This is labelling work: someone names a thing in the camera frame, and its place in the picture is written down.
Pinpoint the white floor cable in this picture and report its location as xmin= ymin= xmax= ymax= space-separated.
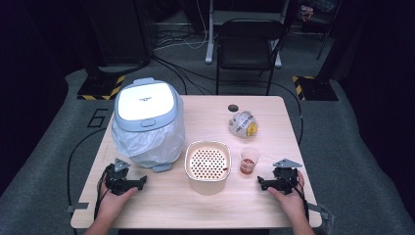
xmin=153 ymin=0 xmax=209 ymax=52

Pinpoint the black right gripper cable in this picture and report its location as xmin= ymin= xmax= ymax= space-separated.
xmin=277 ymin=169 xmax=310 ymax=223

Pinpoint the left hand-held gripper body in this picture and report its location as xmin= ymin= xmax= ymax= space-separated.
xmin=104 ymin=158 xmax=138 ymax=196

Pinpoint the black floor cable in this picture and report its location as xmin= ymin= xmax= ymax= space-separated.
xmin=151 ymin=56 xmax=217 ymax=96
xmin=270 ymin=80 xmax=304 ymax=145

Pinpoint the person's right hand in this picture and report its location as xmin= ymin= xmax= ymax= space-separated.
xmin=267 ymin=170 xmax=306 ymax=220

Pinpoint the blue-grey pedal trash can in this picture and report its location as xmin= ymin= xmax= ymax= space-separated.
xmin=113 ymin=76 xmax=180 ymax=173

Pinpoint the dark cabinet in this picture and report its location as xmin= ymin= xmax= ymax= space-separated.
xmin=81 ymin=0 xmax=155 ymax=75

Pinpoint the metal bin with perforated strainer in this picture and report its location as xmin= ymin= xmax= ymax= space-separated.
xmin=184 ymin=140 xmax=233 ymax=196

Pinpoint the black folding chair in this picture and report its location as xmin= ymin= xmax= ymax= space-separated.
xmin=214 ymin=19 xmax=286 ymax=96

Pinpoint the grey tape strip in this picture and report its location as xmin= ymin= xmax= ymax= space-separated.
xmin=66 ymin=202 xmax=90 ymax=213
xmin=307 ymin=202 xmax=331 ymax=220

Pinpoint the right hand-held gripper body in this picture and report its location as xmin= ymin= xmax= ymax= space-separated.
xmin=272 ymin=158 xmax=302 ymax=196

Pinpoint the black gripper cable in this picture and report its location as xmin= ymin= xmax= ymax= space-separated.
xmin=277 ymin=169 xmax=310 ymax=223
xmin=93 ymin=169 xmax=111 ymax=220

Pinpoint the white metal desk frame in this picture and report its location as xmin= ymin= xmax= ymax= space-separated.
xmin=205 ymin=0 xmax=292 ymax=69

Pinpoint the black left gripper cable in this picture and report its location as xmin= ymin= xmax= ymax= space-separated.
xmin=93 ymin=169 xmax=111 ymax=220

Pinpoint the hazard-striped black stand base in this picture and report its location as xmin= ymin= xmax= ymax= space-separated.
xmin=292 ymin=75 xmax=340 ymax=102
xmin=76 ymin=74 xmax=126 ymax=101

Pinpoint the person's left hand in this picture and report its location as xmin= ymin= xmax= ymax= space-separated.
xmin=97 ymin=180 xmax=139 ymax=220

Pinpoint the white plastic trash bag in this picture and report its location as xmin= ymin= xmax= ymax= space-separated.
xmin=111 ymin=114 xmax=186 ymax=169

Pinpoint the clear plastic wrapper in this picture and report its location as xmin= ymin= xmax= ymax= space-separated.
xmin=227 ymin=111 xmax=258 ymax=138

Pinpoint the clear plastic cup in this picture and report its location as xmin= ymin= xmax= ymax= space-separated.
xmin=239 ymin=146 xmax=261 ymax=175

